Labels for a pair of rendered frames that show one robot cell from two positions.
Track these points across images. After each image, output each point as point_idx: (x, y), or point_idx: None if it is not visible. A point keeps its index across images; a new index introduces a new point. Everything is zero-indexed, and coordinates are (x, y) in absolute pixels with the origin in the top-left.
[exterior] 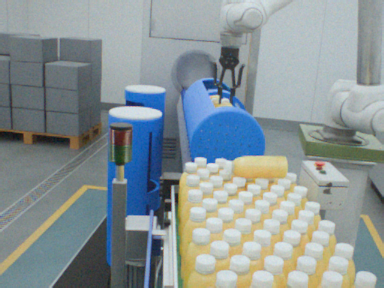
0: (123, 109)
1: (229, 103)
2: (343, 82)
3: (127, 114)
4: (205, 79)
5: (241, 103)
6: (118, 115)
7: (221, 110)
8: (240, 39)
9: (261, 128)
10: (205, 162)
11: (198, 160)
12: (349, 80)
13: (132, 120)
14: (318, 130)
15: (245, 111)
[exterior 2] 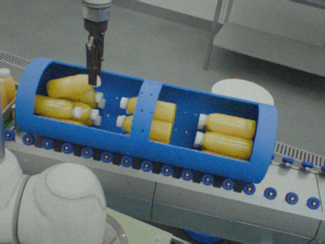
0: (250, 88)
1: (83, 78)
2: (59, 163)
3: (226, 88)
4: (259, 105)
5: (134, 112)
6: (221, 81)
7: (35, 58)
8: (83, 8)
9: (16, 94)
10: (0, 74)
11: (2, 68)
12: (55, 168)
13: (211, 90)
14: (106, 228)
15: (35, 74)
